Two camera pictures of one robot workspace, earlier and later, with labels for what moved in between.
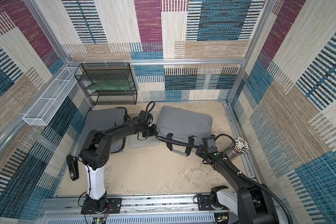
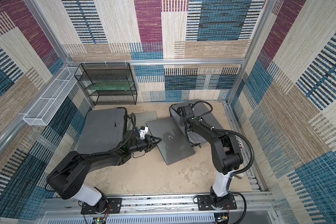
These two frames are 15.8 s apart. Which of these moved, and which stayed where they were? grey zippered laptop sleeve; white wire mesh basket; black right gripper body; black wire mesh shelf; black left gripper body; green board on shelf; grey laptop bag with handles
Moved: black left gripper body; black right gripper body; grey laptop bag with handles
Stayed: green board on shelf; white wire mesh basket; black wire mesh shelf; grey zippered laptop sleeve
